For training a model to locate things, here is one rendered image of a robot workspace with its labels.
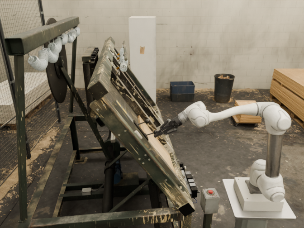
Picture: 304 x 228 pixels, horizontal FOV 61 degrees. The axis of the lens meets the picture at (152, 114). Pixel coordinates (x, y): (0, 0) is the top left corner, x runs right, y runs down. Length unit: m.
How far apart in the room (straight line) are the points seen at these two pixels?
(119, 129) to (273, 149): 1.12
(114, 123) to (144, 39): 4.34
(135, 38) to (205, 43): 2.28
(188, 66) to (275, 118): 5.75
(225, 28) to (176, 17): 1.33
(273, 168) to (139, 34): 4.47
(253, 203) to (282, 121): 0.82
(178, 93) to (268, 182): 4.70
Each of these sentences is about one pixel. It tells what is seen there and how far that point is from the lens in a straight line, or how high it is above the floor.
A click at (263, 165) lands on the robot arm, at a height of 1.12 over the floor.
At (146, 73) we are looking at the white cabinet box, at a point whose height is 0.82.
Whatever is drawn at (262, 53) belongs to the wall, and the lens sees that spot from 7.90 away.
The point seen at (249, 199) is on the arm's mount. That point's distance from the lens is 2.42.
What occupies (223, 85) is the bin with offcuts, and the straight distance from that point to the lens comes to 6.62.
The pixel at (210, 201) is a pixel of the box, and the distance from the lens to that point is 2.26.
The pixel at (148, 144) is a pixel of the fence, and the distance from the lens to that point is 2.12.
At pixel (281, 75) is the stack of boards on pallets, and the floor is 0.73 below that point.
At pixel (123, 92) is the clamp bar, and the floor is 1.60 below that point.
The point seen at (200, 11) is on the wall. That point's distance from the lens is 7.35.
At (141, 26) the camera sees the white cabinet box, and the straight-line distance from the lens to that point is 5.92.
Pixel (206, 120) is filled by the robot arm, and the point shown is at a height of 1.65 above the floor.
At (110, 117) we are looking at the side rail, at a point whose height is 1.68.
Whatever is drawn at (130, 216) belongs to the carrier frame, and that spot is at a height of 0.79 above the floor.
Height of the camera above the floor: 2.38
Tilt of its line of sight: 24 degrees down
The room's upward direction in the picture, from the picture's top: straight up
